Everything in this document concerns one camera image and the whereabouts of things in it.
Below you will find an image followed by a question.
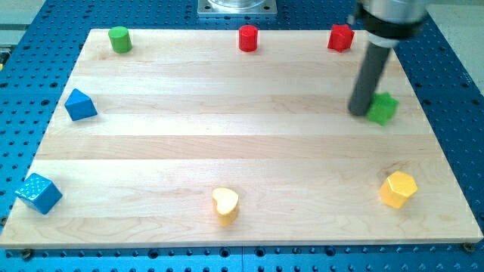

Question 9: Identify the red cylinder block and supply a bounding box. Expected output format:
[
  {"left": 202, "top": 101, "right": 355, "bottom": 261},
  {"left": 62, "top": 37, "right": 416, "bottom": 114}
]
[{"left": 238, "top": 25, "right": 258, "bottom": 52}]

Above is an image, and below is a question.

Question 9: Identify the blue triangle block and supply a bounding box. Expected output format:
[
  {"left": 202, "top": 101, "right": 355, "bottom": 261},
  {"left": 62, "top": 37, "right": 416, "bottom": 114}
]
[{"left": 64, "top": 88, "right": 98, "bottom": 121}]

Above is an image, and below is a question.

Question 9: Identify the green star block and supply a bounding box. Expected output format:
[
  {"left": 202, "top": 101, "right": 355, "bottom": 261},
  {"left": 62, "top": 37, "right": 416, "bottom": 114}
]
[{"left": 366, "top": 92, "right": 399, "bottom": 126}]

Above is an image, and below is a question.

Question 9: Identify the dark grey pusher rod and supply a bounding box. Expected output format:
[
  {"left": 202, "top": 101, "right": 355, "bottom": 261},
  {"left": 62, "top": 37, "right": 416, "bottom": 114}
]
[{"left": 348, "top": 42, "right": 390, "bottom": 116}]

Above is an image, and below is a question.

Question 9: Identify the blue cube block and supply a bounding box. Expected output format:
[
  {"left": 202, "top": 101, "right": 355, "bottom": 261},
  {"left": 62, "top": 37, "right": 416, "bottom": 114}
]
[{"left": 15, "top": 173, "right": 63, "bottom": 215}]

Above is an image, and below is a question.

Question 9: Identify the yellow heart block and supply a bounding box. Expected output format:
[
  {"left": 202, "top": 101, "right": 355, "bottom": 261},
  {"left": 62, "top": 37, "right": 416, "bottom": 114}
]
[{"left": 212, "top": 187, "right": 240, "bottom": 227}]

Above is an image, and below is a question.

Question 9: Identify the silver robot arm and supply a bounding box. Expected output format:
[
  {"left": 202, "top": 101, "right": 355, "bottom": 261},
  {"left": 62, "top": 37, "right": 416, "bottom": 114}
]
[{"left": 347, "top": 0, "right": 428, "bottom": 116}]

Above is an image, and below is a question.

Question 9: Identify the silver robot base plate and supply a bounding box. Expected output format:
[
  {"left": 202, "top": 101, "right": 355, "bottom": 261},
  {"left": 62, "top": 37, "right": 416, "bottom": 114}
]
[{"left": 197, "top": 0, "right": 278, "bottom": 15}]

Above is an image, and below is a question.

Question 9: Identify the red star block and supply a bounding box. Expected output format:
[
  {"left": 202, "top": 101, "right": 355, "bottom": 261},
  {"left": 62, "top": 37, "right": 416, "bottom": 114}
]
[{"left": 327, "top": 24, "right": 355, "bottom": 52}]

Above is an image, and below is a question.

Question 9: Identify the yellow hexagon block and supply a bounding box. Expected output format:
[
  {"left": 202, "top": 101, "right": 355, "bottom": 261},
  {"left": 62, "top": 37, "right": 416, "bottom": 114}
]
[{"left": 379, "top": 171, "right": 418, "bottom": 209}]

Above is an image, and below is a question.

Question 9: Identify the green cylinder block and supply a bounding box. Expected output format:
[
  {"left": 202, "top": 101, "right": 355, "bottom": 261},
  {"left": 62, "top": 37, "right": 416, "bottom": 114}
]
[{"left": 108, "top": 26, "right": 132, "bottom": 54}]

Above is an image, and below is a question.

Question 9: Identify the wooden board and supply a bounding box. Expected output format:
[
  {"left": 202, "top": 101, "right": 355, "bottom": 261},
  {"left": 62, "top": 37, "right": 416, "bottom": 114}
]
[{"left": 1, "top": 29, "right": 482, "bottom": 249}]

